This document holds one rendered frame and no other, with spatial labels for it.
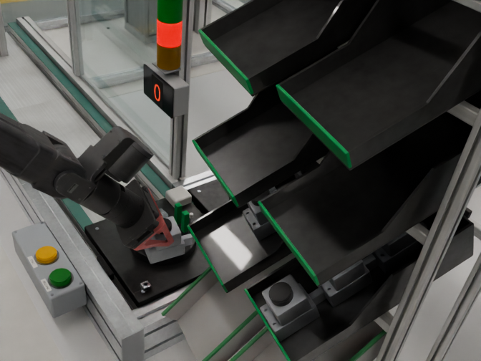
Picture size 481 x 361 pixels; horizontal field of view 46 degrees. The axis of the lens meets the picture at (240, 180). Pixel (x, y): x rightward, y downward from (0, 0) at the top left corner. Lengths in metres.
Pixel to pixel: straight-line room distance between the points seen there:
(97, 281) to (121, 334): 0.14
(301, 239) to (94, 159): 0.33
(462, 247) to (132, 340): 0.60
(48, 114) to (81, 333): 0.74
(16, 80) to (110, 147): 1.10
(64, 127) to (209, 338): 0.86
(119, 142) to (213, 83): 1.21
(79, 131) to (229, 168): 0.92
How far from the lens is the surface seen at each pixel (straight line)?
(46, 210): 1.31
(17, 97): 1.81
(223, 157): 0.77
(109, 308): 1.10
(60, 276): 1.15
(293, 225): 0.68
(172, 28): 1.16
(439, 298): 1.39
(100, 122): 1.61
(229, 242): 0.87
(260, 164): 0.74
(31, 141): 0.76
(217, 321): 0.98
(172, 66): 1.19
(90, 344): 1.18
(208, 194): 1.32
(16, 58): 2.03
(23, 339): 1.21
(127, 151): 0.83
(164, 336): 1.13
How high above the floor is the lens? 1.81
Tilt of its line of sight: 38 degrees down
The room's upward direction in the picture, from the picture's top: 7 degrees clockwise
